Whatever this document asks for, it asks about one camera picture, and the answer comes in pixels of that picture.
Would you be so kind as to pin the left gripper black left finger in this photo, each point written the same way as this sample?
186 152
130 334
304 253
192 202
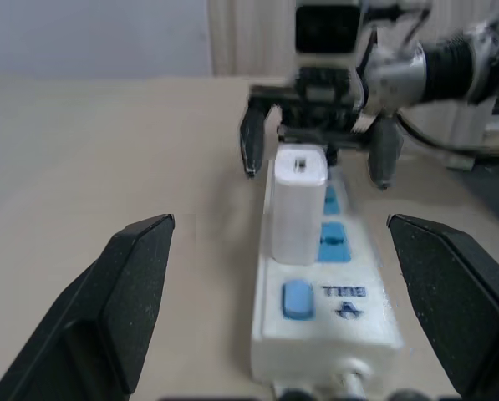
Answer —
107 301

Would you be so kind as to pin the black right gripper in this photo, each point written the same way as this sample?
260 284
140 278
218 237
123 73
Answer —
320 89

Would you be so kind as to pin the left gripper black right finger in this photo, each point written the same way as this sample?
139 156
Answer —
462 301

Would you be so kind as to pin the white charger block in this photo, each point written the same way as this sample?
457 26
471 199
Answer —
295 217

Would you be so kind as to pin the white power strip blue sockets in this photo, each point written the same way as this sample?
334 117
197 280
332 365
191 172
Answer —
328 330

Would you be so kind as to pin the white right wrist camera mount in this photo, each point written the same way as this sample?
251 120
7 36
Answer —
324 59

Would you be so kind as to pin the white ribbed wall panel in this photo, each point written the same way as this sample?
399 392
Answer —
249 37

